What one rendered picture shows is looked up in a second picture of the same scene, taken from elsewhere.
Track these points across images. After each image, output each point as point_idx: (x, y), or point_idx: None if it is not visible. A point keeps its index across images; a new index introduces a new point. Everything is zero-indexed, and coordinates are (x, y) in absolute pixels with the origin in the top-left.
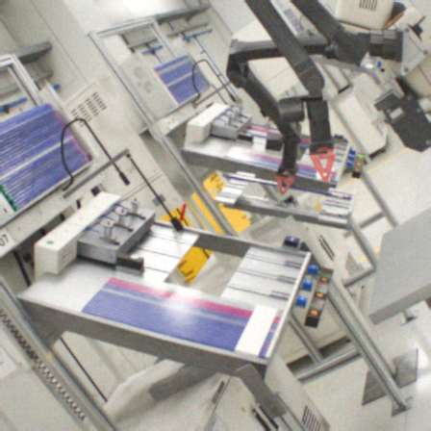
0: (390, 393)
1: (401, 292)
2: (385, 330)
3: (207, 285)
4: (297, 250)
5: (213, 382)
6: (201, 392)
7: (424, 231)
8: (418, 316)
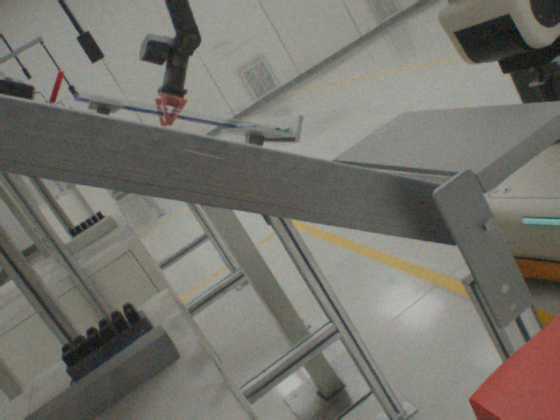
0: (383, 393)
1: (511, 138)
2: (268, 352)
3: (5, 321)
4: None
5: (192, 365)
6: (176, 388)
7: (427, 121)
8: (312, 325)
